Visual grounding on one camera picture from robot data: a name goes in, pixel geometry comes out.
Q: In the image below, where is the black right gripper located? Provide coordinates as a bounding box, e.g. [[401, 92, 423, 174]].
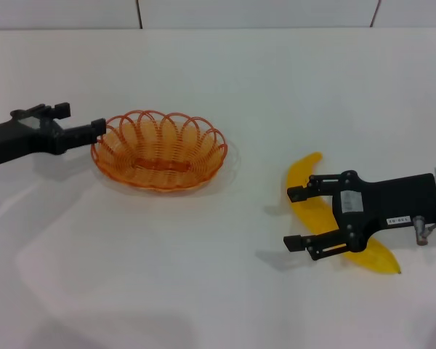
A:
[[283, 169, 436, 262]]

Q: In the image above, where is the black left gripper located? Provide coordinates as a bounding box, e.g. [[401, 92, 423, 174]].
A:
[[0, 103, 108, 170]]

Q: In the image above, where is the silver right arm cable plug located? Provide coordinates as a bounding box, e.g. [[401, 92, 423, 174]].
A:
[[412, 215, 436, 245]]

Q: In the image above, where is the yellow banana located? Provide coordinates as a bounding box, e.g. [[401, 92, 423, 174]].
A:
[[285, 151, 403, 276]]

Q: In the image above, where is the orange plastic wire basket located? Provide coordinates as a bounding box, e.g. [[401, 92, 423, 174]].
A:
[[90, 108, 230, 192]]

